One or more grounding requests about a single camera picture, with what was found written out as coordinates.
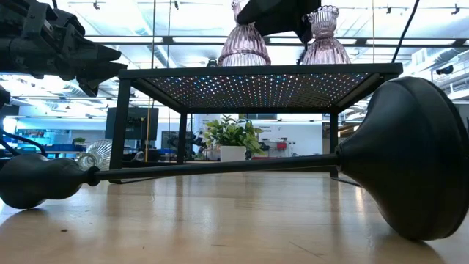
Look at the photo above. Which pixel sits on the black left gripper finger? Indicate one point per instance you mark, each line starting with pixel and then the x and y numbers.
pixel 93 51
pixel 99 75

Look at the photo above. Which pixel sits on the clear ribbed glass candle holder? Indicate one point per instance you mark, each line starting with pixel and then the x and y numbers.
pixel 99 150

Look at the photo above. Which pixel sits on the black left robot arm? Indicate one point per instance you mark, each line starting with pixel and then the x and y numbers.
pixel 9 51

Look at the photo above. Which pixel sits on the black background robot arm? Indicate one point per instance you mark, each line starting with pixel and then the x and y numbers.
pixel 190 141

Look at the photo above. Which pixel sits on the black perforated metal shelf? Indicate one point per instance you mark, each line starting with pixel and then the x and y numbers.
pixel 256 69

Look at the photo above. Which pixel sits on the black monitor screen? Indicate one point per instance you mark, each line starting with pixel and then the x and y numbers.
pixel 141 122

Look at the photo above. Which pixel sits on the small green background plant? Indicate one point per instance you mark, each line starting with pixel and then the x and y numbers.
pixel 78 140

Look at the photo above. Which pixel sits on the yellow pole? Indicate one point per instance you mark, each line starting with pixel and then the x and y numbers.
pixel 148 132

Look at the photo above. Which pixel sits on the black overhead crossbar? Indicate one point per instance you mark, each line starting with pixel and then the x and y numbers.
pixel 168 40

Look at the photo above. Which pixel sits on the small black dome object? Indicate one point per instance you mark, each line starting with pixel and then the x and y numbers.
pixel 213 63

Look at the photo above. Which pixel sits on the white machine with red part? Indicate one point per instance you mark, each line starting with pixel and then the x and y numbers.
pixel 280 146

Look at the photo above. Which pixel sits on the green plant in white pot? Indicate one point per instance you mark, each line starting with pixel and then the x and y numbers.
pixel 227 133

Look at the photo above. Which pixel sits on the black plunger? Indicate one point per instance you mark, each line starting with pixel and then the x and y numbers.
pixel 410 157

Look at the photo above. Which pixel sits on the black ceiling camera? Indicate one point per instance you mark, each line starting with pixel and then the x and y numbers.
pixel 445 69

